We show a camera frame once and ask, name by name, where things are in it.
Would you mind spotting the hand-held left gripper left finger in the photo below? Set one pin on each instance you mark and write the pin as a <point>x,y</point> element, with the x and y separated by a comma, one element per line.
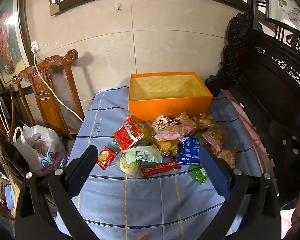
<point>82,170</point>

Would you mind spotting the wooden rack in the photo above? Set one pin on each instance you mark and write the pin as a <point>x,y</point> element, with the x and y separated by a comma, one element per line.
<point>0,187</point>

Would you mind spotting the orange cardboard box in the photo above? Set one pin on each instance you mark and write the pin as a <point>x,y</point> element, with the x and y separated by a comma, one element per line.
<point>150,105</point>

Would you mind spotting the small green snack packet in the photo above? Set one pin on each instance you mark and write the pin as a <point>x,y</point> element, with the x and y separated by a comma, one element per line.
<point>199,176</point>

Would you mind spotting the framed red wall poster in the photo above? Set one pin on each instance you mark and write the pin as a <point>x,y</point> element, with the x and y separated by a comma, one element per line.
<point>5,35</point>

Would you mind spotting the clear small bread packet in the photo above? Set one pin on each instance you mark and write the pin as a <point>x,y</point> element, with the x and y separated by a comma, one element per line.
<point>226,156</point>
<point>206,120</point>

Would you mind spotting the carved brown wooden chair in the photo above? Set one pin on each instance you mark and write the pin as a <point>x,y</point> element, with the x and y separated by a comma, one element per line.
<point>43,100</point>

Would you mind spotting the metal wall hook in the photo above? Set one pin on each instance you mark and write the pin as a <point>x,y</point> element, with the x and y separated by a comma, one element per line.
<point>119,6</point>

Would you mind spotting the blue striped tablecloth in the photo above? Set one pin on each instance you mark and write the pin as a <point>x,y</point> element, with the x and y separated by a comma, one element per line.
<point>145,205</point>

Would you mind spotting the light green snack packet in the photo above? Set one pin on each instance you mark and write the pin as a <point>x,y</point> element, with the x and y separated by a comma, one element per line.
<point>142,155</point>

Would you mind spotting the dark red snack bar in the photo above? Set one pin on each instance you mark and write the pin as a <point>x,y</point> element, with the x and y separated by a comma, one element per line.
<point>160,168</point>

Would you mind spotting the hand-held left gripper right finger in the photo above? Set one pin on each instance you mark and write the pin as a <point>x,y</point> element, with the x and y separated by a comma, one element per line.
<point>214,175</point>

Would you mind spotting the white wall socket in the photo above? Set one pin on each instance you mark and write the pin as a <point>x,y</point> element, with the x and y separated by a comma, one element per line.
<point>35,45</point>

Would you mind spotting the orange biscuit packet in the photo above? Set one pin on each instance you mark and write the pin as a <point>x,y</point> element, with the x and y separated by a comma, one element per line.
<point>105,157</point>

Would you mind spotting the dark carved wooden furniture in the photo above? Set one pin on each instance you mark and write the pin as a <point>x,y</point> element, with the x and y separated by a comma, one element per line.
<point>264,80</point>

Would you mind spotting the yellow snack packet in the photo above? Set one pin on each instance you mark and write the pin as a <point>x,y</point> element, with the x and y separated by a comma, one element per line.
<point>166,147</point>
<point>145,130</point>

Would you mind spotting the white plastic bag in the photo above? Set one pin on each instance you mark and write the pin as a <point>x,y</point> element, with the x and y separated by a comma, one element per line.
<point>40,150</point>

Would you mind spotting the red white snack packet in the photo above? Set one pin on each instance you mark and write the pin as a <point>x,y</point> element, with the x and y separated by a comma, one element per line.
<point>133,126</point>

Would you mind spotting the pink sheet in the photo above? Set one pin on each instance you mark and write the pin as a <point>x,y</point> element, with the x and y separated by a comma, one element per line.
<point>254,140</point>

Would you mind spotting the bamboo chair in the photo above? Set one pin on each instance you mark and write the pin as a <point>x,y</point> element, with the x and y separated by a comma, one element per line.
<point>5,120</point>

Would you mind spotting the pink edged bread packet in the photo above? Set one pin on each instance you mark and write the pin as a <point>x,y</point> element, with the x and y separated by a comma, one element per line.
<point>214,136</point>

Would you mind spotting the blue snack packet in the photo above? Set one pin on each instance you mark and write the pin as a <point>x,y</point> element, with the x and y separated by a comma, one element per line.
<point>188,151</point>

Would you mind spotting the red chili snack packet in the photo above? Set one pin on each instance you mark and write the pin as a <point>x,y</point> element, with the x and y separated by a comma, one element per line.
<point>123,137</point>

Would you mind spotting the brown pastry packet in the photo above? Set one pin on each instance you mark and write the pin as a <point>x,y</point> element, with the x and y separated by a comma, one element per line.
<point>187,121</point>

